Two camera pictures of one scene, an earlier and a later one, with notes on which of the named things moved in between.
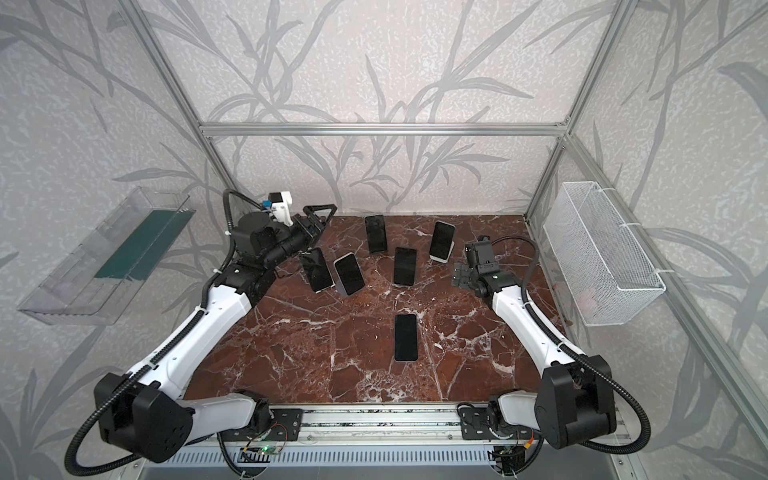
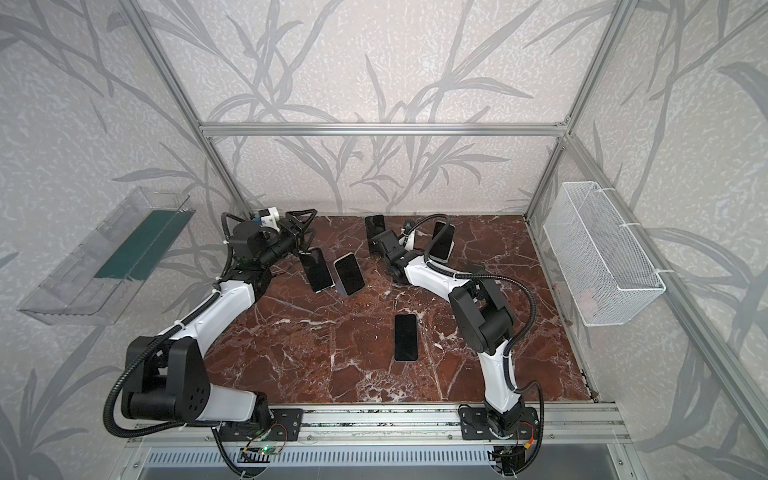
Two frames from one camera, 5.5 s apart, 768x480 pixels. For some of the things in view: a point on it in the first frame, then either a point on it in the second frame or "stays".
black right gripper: (462, 279) to (380, 239)
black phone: (317, 269) stays
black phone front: (405, 342) stays
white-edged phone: (443, 242) stays
